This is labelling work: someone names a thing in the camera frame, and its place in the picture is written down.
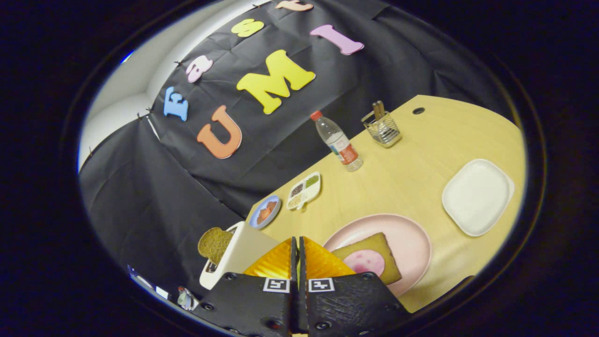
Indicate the white square plate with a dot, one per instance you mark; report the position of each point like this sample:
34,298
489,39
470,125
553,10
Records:
477,196

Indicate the metal mesh utensil holder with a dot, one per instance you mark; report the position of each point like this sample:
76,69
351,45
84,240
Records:
384,133

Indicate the clear plastic water bottle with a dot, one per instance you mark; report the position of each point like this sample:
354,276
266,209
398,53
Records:
339,142

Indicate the small blue plate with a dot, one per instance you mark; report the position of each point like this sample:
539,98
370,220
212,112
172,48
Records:
271,202

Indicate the red food pieces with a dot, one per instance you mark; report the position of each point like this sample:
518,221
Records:
266,213

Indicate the white divided seasoning tray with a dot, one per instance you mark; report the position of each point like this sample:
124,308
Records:
304,191

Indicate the wooden utensils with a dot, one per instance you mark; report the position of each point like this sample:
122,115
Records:
378,110

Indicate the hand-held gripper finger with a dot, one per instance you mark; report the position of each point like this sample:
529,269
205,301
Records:
294,262
303,267

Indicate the white toaster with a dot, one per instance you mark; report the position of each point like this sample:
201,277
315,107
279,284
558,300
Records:
243,248

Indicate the brown bread slice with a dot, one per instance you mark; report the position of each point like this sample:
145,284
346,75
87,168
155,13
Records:
215,244

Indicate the pink round plate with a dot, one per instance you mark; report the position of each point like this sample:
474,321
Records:
407,238

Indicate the black table grommet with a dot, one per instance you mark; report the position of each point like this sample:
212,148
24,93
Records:
418,111

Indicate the pink ham slice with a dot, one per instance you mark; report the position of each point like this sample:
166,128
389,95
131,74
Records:
366,262

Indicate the bread slice under ham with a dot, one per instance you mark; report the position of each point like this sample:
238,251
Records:
380,243

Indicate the small pale object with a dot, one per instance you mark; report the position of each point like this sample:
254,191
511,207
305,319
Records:
186,298

